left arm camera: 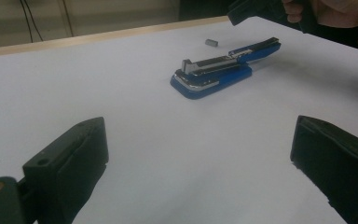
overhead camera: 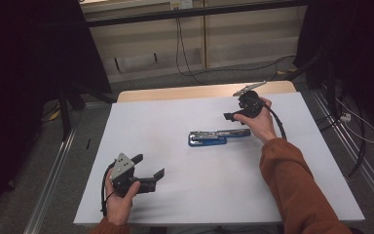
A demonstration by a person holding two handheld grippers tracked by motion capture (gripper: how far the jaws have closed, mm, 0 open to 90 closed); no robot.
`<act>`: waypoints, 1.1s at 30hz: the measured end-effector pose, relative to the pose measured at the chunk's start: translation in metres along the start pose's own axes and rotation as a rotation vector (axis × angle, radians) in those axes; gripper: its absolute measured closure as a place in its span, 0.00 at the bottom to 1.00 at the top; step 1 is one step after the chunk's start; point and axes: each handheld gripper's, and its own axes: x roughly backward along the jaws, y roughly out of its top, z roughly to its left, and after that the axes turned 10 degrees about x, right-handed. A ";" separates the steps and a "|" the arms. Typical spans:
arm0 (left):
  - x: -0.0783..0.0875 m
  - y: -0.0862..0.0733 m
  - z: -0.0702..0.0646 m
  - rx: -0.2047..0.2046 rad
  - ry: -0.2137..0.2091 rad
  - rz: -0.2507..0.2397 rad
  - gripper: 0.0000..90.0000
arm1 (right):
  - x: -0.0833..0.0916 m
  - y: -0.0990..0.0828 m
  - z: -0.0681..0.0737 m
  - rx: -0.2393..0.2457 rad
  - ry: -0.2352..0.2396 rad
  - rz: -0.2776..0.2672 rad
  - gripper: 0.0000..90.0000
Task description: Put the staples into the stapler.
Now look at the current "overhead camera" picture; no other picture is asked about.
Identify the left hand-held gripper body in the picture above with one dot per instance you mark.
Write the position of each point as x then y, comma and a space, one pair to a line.
123, 170

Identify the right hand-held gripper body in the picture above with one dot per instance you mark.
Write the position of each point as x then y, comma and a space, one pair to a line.
250, 102

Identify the blue stapler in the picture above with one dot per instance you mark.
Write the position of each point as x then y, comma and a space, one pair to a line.
214, 138

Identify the person's right hand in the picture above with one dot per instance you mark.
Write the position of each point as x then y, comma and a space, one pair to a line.
259, 125

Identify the person's left hand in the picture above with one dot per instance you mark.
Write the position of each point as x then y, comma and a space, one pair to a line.
120, 208

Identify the white table mat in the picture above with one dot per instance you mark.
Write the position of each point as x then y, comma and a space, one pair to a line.
191, 195

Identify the yellow floor tape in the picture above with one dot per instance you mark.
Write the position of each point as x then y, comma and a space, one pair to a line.
285, 71
55, 115

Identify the beige wooden cabinet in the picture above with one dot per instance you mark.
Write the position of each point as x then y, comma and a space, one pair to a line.
240, 42

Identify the black metal stand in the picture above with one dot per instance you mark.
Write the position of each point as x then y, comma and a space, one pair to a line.
331, 84
65, 110

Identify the black curtain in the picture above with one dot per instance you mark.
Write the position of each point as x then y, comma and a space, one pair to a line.
29, 65
354, 39

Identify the aluminium floor rail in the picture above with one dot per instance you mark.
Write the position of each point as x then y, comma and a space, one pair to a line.
50, 185
370, 169

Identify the white wall socket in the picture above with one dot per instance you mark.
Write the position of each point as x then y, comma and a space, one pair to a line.
181, 4

